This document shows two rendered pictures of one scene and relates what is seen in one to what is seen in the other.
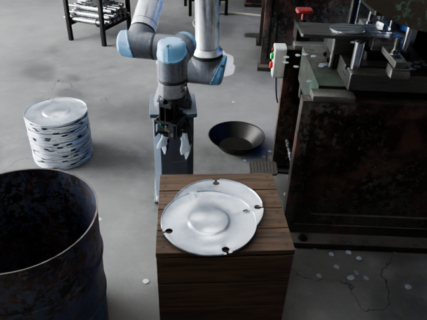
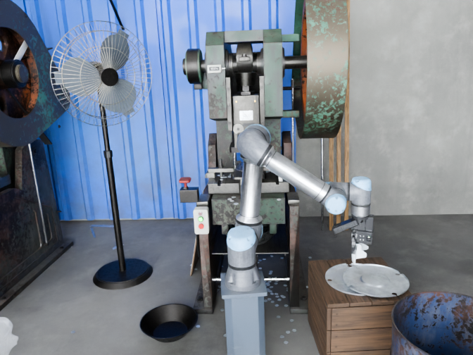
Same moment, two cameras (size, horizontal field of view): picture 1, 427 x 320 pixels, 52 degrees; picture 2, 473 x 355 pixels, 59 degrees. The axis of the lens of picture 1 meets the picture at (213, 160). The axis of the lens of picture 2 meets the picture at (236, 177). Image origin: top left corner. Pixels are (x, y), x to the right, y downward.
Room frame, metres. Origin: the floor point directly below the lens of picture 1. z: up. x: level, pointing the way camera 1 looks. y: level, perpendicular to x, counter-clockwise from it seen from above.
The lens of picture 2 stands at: (1.51, 1.74, 1.35)
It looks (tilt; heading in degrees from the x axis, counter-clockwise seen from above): 16 degrees down; 274
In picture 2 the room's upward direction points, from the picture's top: 2 degrees counter-clockwise
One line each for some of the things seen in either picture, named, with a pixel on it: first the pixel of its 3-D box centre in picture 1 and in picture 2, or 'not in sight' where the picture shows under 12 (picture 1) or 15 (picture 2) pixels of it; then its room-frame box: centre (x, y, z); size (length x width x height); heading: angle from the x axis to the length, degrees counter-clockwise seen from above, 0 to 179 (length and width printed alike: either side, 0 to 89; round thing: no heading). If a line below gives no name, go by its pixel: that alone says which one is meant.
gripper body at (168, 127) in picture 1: (171, 115); (362, 228); (1.10, 0.12, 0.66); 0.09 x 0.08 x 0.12; 161
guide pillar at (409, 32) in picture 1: (409, 32); not in sight; (1.50, -0.65, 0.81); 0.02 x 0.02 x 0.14
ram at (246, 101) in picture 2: not in sight; (246, 119); (1.59, -0.55, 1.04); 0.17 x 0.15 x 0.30; 90
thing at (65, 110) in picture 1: (56, 111); not in sight; (1.87, 0.77, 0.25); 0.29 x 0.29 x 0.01
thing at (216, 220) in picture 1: (208, 220); (375, 279); (1.00, 0.01, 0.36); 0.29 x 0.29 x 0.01
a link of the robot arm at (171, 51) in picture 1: (172, 60); (360, 191); (1.12, 0.12, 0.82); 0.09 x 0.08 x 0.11; 170
